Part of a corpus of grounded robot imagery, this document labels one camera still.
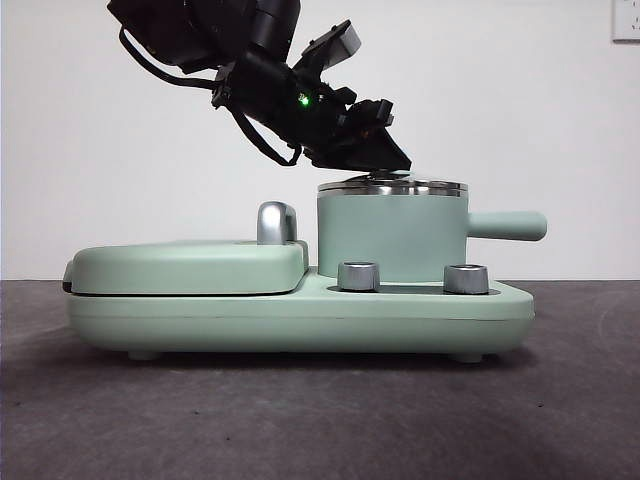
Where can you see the silver control knob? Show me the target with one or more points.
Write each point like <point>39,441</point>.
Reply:
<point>466,279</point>
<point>357,276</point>

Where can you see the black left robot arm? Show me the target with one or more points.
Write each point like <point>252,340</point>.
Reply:
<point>265,75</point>

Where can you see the mint green breakfast machine base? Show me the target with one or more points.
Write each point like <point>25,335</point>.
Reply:
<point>300,320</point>

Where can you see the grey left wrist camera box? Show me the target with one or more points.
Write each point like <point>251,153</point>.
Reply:
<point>349,40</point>

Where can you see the mint green steamer pot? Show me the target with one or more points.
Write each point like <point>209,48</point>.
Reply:
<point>390,235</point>

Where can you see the mint green hinged griddle cover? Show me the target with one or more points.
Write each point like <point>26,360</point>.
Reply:
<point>185,267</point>

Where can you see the glass lid with green knob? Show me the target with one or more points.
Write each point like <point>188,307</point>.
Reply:
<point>400,187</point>

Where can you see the white wall socket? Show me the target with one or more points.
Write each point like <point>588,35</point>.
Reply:
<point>627,20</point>

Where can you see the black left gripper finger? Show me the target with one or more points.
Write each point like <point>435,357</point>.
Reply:
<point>345,159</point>
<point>385,147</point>

